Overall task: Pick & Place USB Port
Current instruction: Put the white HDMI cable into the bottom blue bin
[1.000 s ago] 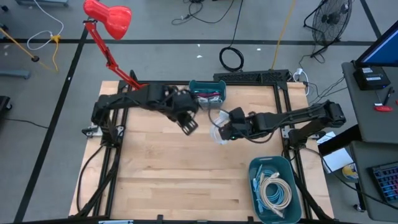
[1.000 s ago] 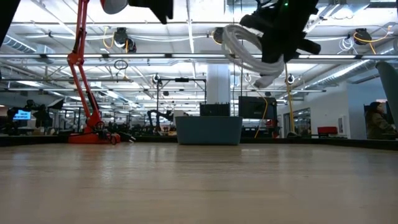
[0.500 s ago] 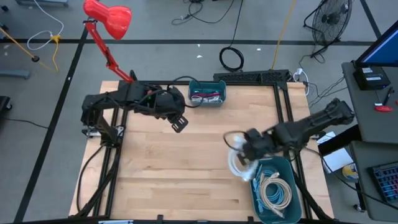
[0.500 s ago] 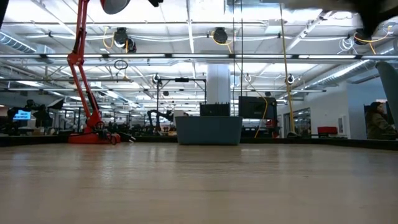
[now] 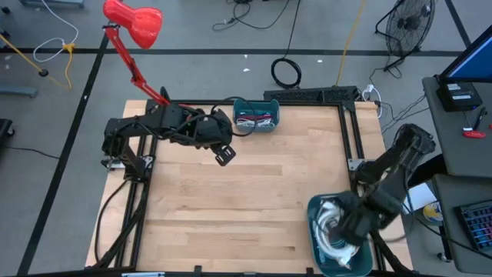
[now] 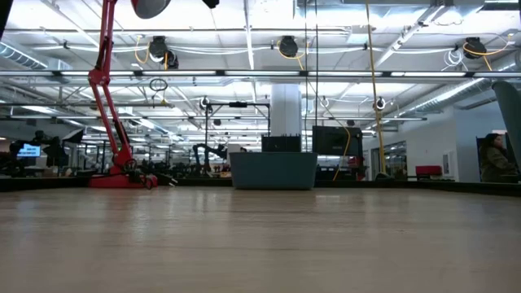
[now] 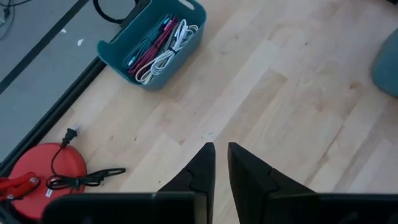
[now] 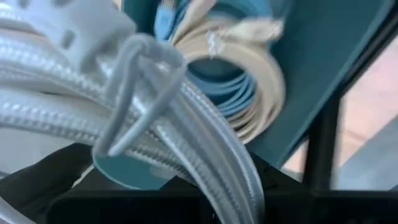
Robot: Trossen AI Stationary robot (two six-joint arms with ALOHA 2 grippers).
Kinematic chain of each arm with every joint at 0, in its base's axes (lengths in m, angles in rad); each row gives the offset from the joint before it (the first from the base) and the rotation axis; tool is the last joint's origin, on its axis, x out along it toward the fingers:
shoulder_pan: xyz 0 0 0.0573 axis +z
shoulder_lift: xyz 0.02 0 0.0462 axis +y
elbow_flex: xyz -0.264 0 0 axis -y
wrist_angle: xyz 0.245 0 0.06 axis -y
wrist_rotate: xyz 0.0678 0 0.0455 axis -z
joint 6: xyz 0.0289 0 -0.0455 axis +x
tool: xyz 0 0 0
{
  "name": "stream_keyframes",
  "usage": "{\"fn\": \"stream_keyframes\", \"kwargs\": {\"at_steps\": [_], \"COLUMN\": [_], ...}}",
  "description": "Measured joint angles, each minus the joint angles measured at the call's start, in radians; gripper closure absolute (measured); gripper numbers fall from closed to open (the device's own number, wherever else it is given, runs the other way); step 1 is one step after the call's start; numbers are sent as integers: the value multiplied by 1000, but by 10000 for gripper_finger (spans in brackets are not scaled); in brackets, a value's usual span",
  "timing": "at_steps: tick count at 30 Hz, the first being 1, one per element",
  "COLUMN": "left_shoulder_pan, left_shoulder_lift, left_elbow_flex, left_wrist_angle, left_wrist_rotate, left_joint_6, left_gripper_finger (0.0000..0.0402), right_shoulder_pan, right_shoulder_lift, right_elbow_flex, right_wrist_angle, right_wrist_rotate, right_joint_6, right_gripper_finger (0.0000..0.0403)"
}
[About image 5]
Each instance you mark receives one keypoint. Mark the silver mounting bracket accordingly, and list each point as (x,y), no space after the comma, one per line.
(354,164)
(111,164)

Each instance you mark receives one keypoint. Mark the black rolling stand base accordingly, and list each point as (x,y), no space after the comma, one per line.
(4,129)

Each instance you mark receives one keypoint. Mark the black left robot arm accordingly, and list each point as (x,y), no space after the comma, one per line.
(127,129)

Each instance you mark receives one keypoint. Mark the black pen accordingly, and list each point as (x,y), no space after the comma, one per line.
(479,117)

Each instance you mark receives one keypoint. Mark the grey desk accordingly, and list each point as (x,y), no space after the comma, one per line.
(447,200)
(476,157)

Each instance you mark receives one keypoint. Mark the black round floor plug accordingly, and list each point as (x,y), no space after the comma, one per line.
(43,72)

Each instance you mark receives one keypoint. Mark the grey furniture foot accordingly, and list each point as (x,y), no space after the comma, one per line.
(17,91)
(54,3)

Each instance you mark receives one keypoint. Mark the keyboard with coloured keys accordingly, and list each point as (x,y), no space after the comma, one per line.
(478,223)

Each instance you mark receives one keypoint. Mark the red desk lamp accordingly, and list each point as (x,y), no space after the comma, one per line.
(134,21)

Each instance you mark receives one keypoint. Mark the white paper sheet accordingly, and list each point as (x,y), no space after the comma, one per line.
(423,196)

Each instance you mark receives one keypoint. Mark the black floor fan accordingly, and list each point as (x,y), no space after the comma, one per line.
(408,23)

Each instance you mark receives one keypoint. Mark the grey metal bar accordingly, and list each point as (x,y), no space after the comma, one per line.
(142,274)

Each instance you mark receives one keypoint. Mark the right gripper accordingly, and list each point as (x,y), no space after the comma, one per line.
(357,227)

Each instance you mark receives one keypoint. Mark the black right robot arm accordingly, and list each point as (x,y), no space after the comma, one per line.
(411,146)

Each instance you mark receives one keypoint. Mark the red flat object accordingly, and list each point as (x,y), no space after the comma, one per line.
(473,134)

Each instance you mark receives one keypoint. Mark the small teal plastic bin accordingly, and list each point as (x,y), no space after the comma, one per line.
(269,130)

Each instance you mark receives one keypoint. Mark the round printed disc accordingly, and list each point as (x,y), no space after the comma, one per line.
(432,212)

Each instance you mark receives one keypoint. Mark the black computer monitor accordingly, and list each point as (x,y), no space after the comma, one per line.
(473,61)

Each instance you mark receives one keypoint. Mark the large teal plastic bin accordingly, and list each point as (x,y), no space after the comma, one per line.
(359,267)

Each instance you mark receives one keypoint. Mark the black box with labels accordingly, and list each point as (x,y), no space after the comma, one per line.
(459,98)

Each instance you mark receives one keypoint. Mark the white power adapter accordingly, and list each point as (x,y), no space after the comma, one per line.
(369,90)

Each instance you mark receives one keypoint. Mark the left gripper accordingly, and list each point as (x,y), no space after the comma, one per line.
(213,131)

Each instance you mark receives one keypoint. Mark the black aluminium table frame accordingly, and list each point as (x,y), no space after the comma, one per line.
(307,104)

